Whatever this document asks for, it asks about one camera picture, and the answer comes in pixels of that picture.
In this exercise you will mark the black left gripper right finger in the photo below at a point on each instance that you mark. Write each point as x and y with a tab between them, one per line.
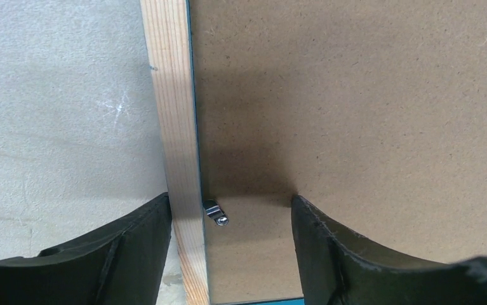
340	266

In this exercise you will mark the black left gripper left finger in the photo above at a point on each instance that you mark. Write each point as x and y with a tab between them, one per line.
121	262

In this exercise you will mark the brown cardboard backing board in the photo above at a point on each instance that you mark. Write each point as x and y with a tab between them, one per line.
375	111

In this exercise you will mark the blue wooden picture frame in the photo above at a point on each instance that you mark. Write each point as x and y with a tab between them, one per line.
176	126

